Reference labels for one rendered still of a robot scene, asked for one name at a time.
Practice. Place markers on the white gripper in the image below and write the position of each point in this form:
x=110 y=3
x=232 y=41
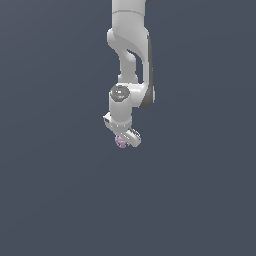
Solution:
x=128 y=135

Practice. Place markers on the small pink object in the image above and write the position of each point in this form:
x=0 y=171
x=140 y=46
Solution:
x=120 y=141

